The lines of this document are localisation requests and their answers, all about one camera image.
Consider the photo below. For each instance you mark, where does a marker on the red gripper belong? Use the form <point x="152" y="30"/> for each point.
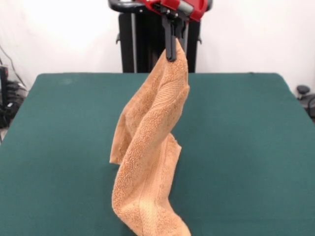
<point x="172" y="6"/>

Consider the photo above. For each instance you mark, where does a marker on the tan terry towel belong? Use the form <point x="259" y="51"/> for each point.
<point x="152" y="147"/>

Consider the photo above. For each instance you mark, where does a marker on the dark green table cloth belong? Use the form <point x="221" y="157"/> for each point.
<point x="61" y="159"/>

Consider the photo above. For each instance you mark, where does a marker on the black electronics box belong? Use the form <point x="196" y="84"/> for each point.
<point x="3" y="81"/>

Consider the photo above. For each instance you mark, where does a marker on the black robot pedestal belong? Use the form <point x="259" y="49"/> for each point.
<point x="145" y="44"/>

